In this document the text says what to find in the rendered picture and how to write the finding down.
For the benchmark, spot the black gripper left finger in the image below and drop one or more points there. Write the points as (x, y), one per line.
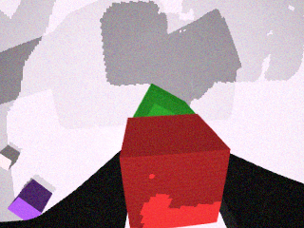
(99, 202)

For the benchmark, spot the red block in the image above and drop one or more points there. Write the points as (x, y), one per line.
(173, 169)

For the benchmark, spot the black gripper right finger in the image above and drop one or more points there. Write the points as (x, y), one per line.
(255, 197)

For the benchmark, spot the green block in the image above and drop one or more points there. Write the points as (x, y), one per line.
(165, 93)
(158, 104)

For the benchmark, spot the purple block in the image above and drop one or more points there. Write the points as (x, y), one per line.
(31, 201)

